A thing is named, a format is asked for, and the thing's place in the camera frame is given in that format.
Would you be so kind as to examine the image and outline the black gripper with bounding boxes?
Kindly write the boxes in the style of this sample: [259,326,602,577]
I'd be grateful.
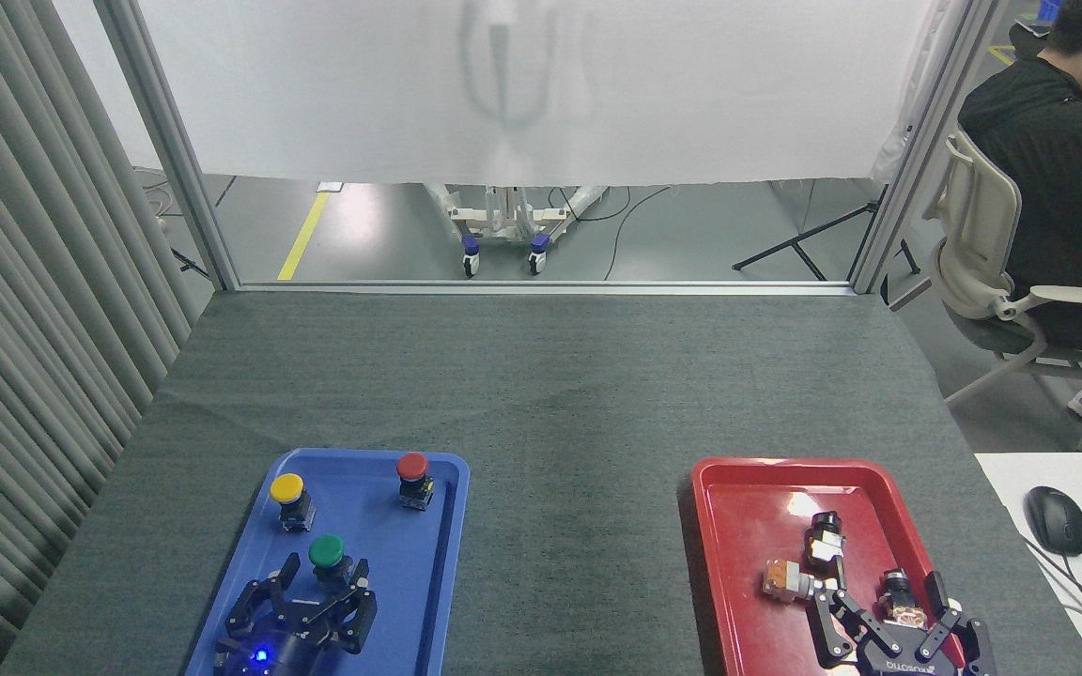
[804,556,998,676]
[213,552,379,676]

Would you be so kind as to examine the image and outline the green push button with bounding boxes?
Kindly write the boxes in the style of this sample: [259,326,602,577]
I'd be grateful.
[307,533,355,594]

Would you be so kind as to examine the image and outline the yellow push button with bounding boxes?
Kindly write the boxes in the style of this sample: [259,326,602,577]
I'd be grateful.
[269,472,317,533]

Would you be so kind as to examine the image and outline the red push button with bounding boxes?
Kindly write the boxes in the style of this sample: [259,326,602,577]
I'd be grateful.
[395,453,437,513]

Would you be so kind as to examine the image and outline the blue plastic tray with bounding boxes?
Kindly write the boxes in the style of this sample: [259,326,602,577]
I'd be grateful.
[186,448,471,676]

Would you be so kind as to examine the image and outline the red plastic tray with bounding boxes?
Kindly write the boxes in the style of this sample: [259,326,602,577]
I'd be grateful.
[689,457,969,676]

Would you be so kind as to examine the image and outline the white desk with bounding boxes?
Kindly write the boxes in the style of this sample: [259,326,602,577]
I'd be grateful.
[973,453,1082,676]

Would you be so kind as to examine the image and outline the black computer mouse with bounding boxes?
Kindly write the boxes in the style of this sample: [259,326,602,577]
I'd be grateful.
[1024,485,1082,558]

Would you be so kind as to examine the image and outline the dark grey table cover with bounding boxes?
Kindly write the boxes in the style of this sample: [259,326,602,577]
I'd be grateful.
[0,290,1082,676]

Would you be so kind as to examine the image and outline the black tripod stand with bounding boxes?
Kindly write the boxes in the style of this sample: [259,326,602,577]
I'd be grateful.
[731,183,923,284]

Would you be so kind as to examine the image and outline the grey pleated curtain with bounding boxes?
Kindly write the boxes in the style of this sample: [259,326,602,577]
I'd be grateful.
[0,0,201,676]

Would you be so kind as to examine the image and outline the white office chair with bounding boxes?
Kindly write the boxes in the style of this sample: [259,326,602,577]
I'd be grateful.
[921,127,1082,453]

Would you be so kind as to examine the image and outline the white stand on wheels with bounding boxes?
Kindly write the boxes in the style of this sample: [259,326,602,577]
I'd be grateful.
[424,183,613,279]

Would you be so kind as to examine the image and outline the person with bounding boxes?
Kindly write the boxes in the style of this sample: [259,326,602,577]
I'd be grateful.
[957,0,1082,453]

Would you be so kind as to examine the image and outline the white hanging sheet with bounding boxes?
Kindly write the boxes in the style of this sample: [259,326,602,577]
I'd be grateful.
[132,0,951,188]

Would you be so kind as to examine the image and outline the black and copper switch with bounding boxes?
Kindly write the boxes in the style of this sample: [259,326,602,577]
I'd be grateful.
[878,567,930,629]

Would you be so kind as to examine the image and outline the black and white switch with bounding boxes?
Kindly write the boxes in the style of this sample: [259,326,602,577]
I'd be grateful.
[803,512,848,572]

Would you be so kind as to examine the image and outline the orange and silver switch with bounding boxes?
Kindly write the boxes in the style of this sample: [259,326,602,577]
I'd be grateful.
[762,560,826,605]

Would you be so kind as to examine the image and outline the grey desk cables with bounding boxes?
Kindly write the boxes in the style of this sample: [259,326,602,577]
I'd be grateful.
[1018,535,1082,669]

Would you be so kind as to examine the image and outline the silver frame rail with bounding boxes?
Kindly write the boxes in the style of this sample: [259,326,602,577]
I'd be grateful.
[237,279,858,298]

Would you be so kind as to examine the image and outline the silver frame post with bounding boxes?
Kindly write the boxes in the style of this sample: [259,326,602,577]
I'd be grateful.
[848,0,1003,295]
[94,0,242,293]

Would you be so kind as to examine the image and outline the black floor cable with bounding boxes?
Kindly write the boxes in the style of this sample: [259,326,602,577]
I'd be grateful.
[601,185,674,282]

